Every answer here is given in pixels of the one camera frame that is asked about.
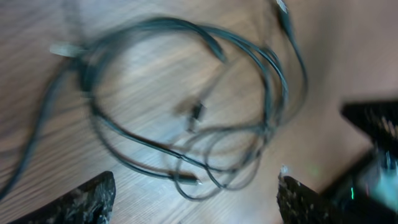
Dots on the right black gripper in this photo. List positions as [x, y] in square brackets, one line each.
[369, 186]

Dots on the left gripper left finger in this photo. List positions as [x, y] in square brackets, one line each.
[89, 203]

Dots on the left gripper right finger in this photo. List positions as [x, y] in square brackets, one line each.
[298, 204]

